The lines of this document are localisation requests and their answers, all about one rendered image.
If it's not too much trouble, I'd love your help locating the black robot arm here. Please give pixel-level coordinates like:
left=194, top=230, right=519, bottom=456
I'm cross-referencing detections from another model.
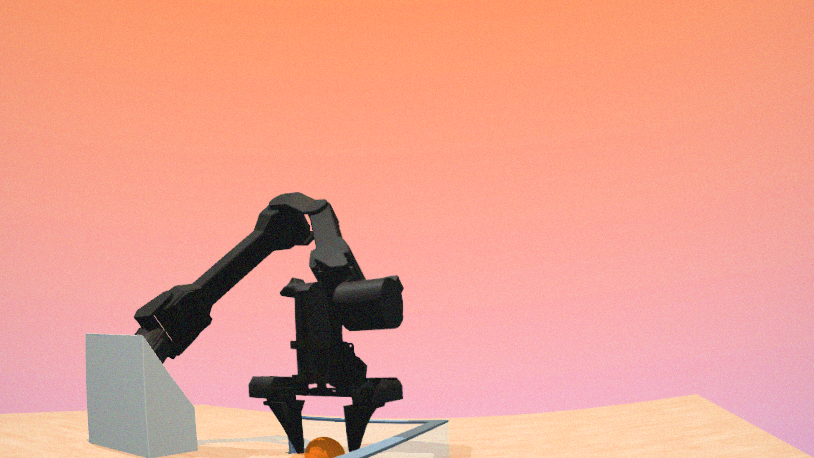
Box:
left=133, top=192, right=404, bottom=365

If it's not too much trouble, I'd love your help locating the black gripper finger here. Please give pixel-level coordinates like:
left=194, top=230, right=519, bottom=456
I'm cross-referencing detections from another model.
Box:
left=263, top=399, right=305, bottom=454
left=343, top=403, right=385, bottom=453

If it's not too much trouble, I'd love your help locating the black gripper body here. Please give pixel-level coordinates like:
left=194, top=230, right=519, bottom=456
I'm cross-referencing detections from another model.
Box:
left=248, top=331, right=403, bottom=405

